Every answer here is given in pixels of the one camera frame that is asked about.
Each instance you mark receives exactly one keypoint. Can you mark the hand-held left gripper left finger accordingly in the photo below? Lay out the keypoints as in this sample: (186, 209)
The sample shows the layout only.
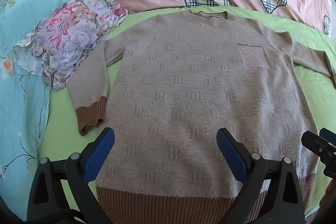
(101, 153)

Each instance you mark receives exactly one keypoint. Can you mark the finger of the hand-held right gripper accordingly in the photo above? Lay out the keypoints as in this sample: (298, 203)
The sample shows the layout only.
(328, 134)
(315, 144)

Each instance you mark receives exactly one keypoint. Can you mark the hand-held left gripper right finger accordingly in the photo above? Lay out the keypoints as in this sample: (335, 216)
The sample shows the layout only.
(231, 155)

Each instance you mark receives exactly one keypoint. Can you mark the grey-brown knit sweater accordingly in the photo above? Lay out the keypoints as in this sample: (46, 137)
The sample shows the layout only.
(183, 82)

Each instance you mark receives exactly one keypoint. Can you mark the green bed sheet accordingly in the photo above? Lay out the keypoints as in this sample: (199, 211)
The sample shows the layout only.
(63, 119)

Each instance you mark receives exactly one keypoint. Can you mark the turquoise floral blanket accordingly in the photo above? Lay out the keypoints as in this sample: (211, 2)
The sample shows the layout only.
(21, 108)

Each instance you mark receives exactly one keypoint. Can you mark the floral ruffled pillow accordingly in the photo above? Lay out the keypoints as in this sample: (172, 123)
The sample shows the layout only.
(73, 29)

